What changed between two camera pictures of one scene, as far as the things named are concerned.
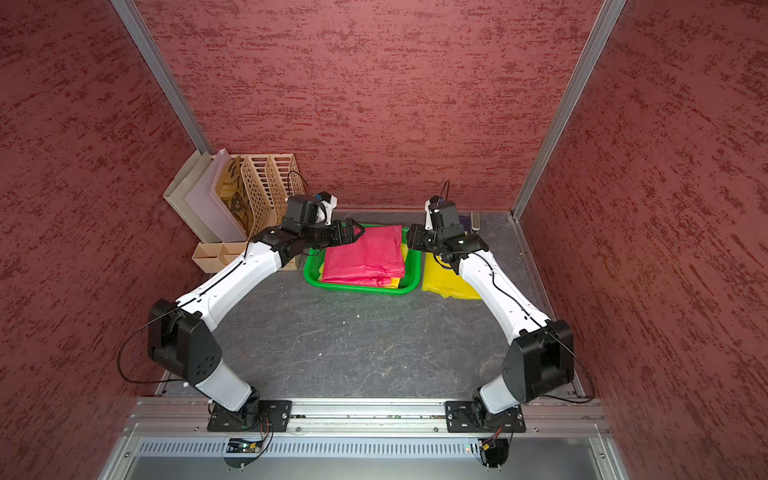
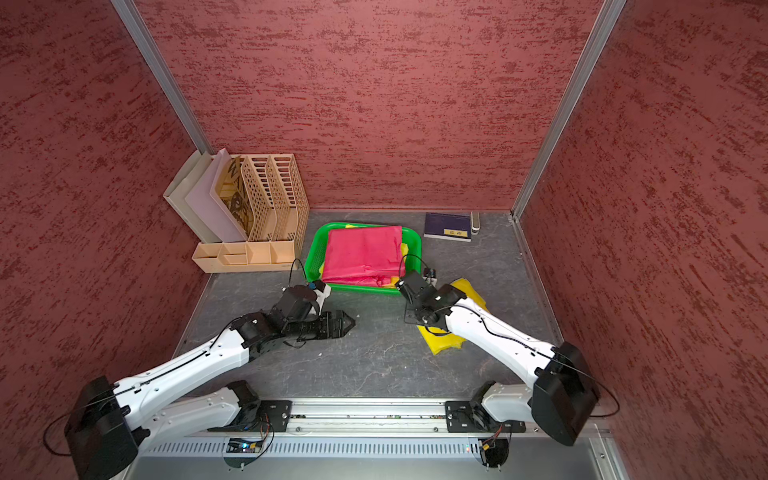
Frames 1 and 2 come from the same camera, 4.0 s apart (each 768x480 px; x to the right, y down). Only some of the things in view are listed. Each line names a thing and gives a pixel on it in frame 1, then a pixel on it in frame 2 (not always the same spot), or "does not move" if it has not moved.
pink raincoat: [373, 260] does not move
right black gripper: [416, 240] -> [409, 316]
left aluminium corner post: [163, 74] does not move
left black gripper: [349, 237] -> [327, 333]
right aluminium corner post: [608, 15] does not move
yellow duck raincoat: [395, 281] does not move
